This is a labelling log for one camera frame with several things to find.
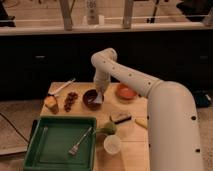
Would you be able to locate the grey towel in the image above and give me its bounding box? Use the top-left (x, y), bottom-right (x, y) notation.
top-left (93, 91), bottom-right (103, 104)

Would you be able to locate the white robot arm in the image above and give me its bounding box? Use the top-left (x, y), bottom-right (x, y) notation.
top-left (91, 48), bottom-right (204, 171)

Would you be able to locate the purple bowl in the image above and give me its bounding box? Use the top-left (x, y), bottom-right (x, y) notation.
top-left (82, 89), bottom-right (103, 110)

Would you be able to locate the orange bowl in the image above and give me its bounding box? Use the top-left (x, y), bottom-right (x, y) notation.
top-left (115, 83), bottom-right (137, 100)

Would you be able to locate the bunch of red grapes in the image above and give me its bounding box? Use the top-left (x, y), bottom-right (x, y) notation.
top-left (64, 92), bottom-right (78, 112)

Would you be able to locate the brown black brush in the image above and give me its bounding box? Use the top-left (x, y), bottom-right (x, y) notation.
top-left (109, 113), bottom-right (132, 124)

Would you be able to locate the green pear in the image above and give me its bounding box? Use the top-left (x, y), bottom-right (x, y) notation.
top-left (97, 122), bottom-right (117, 135)

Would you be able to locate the yellow bread piece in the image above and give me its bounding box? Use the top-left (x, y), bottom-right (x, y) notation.
top-left (44, 96), bottom-right (59, 114)

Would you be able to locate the yellow banana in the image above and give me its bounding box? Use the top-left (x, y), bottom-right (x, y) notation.
top-left (135, 119), bottom-right (147, 129)

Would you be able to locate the white cup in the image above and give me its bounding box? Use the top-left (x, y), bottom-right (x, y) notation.
top-left (103, 135), bottom-right (121, 155)

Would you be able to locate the green plastic tray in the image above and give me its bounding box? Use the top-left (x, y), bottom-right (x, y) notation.
top-left (23, 116), bottom-right (96, 171)

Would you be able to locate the silver fork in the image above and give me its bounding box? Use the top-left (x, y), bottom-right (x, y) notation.
top-left (69, 127), bottom-right (92, 156)

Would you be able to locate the black power adapter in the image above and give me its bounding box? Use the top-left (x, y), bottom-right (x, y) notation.
top-left (195, 92), bottom-right (212, 108)

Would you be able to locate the black cable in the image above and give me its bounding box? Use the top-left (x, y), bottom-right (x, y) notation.
top-left (0, 112), bottom-right (31, 144)

